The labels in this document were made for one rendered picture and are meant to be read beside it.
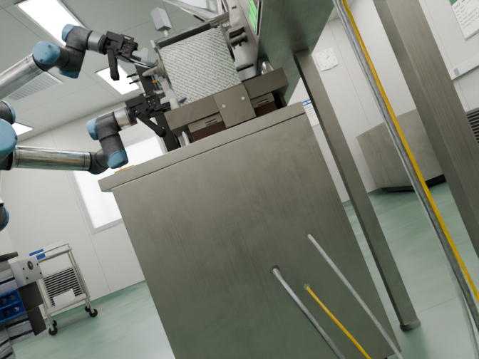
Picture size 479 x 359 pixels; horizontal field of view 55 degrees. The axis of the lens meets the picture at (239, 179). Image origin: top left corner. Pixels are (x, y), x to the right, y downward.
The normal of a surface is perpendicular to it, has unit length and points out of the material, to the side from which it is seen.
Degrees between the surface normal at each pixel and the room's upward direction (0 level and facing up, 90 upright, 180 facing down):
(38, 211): 90
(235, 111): 90
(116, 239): 90
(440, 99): 90
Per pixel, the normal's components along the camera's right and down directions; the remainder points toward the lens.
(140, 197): -0.01, -0.04
